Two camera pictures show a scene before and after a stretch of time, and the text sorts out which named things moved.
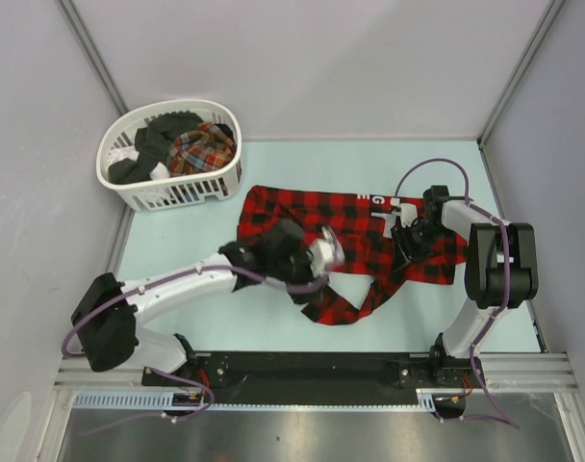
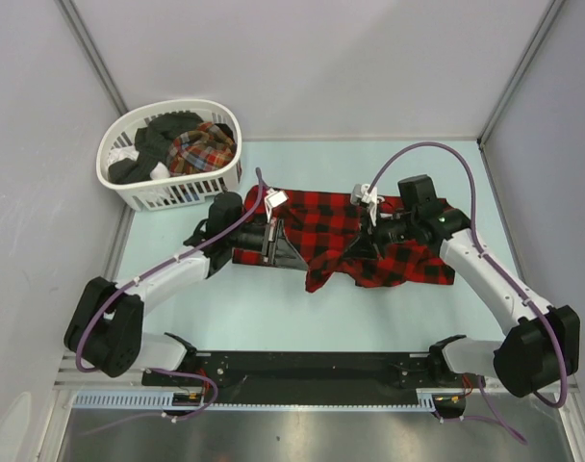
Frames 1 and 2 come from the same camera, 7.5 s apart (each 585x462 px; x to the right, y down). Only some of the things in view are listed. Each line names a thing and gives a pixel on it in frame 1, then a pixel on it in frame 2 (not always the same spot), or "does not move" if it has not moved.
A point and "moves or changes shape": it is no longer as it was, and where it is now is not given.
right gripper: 409,251 → 369,243
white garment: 159,170 does not move
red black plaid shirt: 367,278 moves or changes shape
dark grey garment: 152,143 does not move
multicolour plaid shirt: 201,149 does not move
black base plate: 317,378 does not move
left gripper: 303,298 → 284,255
